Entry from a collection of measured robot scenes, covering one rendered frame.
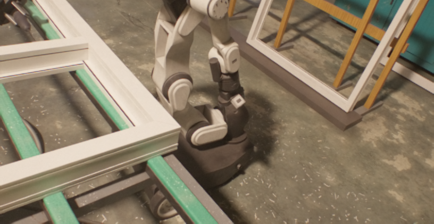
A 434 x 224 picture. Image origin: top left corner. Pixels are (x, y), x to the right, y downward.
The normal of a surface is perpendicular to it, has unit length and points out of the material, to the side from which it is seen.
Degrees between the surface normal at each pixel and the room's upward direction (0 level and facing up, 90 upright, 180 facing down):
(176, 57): 90
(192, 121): 90
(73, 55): 90
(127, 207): 0
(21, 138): 0
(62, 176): 90
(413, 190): 0
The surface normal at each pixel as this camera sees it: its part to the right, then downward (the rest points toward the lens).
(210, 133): 0.53, 0.58
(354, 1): -0.75, 0.25
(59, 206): 0.21, -0.80
